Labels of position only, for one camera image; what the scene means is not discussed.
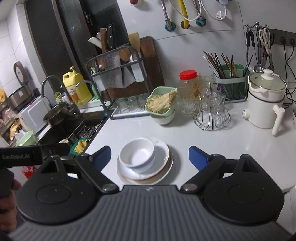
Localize green chopstick holder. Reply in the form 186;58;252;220
203;52;249;103

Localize person's left hand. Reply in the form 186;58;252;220
0;180;22;232

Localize wire glass rack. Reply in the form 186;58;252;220
193;93;231;131

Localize yellow gas hose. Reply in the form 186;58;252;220
176;0;191;30

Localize yellow cloth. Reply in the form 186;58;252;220
73;139;88;154

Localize red lid plastic jar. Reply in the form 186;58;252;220
178;70;198;116

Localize white bowl under colander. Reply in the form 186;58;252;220
150;111;176;126

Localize white electric cooking pot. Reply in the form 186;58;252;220
242;69;287;136

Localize yellow detergent jug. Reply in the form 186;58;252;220
63;66;92;106

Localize wooden cutting board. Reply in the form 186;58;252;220
101;36;165;100

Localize kitchen knife black handle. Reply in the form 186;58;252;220
107;23;116;50

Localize upside-down drinking glass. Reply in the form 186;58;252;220
127;96;141;113
116;98;130;114
138;93;148;110

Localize hanging scissors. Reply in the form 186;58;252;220
258;27;271;55

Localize white microwave oven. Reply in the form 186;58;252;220
18;97;51;134

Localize metal pot in sink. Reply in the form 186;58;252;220
43;102;75;126

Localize white power cable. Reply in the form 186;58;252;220
167;0;228;23

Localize chrome faucet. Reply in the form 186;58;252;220
41;75;82;117

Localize black metal dish rack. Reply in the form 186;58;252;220
85;45;151;120

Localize white bowl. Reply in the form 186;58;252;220
150;111;176;126
118;138;156;173

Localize large rose pattern plate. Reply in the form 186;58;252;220
117;137;173;184

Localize green colander with noodles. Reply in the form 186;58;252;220
145;86;178;116

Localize rice cooker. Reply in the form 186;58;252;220
8;61;33;113

